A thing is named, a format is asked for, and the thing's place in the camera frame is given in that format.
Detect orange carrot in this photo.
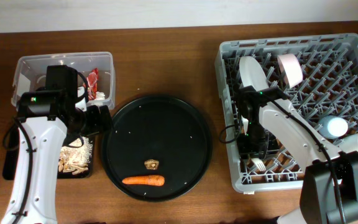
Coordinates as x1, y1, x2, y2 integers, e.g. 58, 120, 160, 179
122, 175, 165, 187

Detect pile of rice and shells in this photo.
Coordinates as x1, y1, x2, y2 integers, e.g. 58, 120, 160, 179
58, 137, 93, 175

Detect black rectangular tray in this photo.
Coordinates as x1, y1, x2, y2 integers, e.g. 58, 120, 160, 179
2, 124, 95, 180

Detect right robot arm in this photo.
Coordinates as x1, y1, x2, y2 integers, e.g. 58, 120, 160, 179
235, 86, 358, 224

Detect round black tray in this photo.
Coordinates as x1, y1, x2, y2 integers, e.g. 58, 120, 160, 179
100, 95, 213, 202

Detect blue cup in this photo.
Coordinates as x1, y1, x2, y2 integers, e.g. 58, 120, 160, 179
318, 115, 349, 139

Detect grey dishwasher rack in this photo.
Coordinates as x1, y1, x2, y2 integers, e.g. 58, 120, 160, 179
214, 34, 358, 194

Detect grey plate with rice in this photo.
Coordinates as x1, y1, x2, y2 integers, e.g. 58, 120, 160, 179
239, 56, 269, 91

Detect clear plastic bin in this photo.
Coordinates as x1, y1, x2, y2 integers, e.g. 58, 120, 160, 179
11, 52, 116, 109

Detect white plastic fork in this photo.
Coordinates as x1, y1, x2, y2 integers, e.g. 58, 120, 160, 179
241, 116, 267, 172

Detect brown food chunk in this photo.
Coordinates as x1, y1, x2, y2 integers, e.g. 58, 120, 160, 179
144, 159, 159, 170

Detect pink bowl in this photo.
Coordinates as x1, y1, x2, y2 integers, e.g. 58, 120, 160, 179
277, 54, 303, 88

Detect white tissue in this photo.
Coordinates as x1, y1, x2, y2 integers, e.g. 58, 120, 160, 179
94, 91, 106, 100

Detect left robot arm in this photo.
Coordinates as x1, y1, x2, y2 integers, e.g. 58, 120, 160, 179
1, 65, 112, 223

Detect red snack wrapper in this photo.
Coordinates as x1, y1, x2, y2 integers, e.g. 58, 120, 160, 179
86, 68, 99, 100

